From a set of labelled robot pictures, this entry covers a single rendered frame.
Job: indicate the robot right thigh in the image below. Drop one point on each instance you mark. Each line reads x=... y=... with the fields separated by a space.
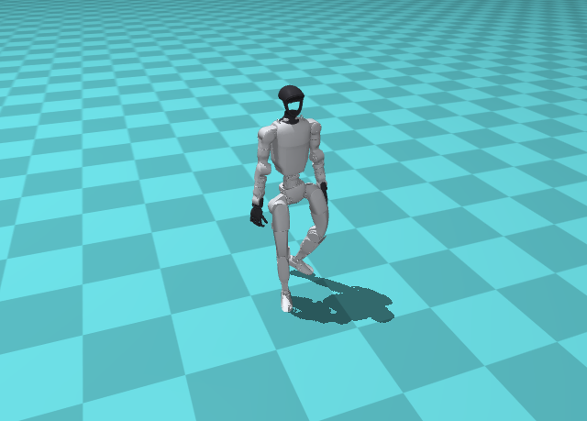
x=280 y=225

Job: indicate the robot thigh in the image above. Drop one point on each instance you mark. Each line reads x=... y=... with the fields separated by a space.
x=319 y=212
x=280 y=225

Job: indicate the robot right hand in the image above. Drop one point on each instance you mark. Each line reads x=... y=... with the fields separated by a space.
x=256 y=214

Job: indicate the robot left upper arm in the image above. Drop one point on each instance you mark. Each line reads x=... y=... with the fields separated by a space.
x=316 y=154

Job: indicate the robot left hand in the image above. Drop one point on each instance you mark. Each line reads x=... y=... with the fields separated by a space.
x=323 y=186

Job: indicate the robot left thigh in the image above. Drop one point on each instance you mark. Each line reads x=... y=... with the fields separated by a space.
x=319 y=212

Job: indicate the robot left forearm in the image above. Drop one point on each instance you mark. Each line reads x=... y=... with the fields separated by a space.
x=319 y=172

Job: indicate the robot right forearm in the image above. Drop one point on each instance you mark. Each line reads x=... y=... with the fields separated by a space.
x=259 y=186

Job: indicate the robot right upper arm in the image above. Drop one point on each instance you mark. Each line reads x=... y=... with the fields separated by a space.
x=266 y=136

